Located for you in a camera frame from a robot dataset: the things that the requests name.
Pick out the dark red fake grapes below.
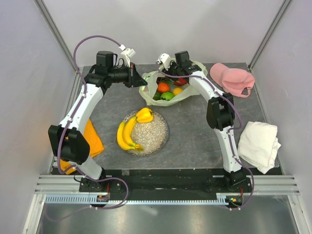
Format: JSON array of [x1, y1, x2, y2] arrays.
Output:
[[156, 77, 169, 84]]

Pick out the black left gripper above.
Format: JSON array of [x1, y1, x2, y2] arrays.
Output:
[[108, 62, 147, 88]]

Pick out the translucent green plastic bag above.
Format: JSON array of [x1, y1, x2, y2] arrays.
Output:
[[139, 71, 199, 107]]

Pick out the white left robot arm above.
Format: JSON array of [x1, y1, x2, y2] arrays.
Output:
[[48, 48, 147, 192]]

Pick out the speckled glass plate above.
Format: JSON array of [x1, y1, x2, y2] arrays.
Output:
[[123, 111, 169, 157]]

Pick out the orange fake orange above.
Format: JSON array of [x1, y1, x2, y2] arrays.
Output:
[[157, 83, 170, 93]]

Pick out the yellow fake banana bunch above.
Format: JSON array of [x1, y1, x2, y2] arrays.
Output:
[[117, 116, 143, 151]]

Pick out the red fake dragon fruit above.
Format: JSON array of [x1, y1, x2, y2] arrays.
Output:
[[169, 78, 188, 86]]

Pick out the orange cloth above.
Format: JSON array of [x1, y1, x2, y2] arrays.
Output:
[[60, 119, 105, 175]]

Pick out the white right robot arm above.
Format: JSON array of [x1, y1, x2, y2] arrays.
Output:
[[159, 51, 246, 192]]

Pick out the white folded towel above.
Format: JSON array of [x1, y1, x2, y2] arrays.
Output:
[[237, 121, 281, 174]]

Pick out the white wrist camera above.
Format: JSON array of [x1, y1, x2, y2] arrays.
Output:
[[156, 53, 172, 70], [119, 44, 136, 67]]

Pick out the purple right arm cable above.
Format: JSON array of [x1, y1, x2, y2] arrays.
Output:
[[156, 62, 255, 210]]

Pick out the pink baseball cap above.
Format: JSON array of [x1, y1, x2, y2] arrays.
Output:
[[210, 63, 255, 98]]

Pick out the grey slotted cable duct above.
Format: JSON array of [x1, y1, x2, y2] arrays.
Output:
[[45, 194, 229, 205]]

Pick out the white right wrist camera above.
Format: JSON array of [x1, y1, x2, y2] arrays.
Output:
[[156, 53, 172, 70]]

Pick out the yellow fake bell pepper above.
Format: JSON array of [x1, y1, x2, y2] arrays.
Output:
[[136, 107, 154, 123]]

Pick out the yellow fake lemon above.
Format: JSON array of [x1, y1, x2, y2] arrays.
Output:
[[172, 87, 183, 96]]

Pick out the green fake apple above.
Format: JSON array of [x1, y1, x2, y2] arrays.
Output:
[[160, 92, 175, 101]]

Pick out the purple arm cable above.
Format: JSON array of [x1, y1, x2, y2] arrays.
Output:
[[156, 62, 255, 210], [45, 35, 129, 221]]

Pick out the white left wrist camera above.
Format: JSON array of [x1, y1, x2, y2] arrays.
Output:
[[119, 44, 136, 67]]

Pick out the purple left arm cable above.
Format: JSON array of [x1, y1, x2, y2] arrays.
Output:
[[45, 35, 129, 221]]

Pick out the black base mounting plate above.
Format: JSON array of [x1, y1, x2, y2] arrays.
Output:
[[78, 168, 254, 195]]

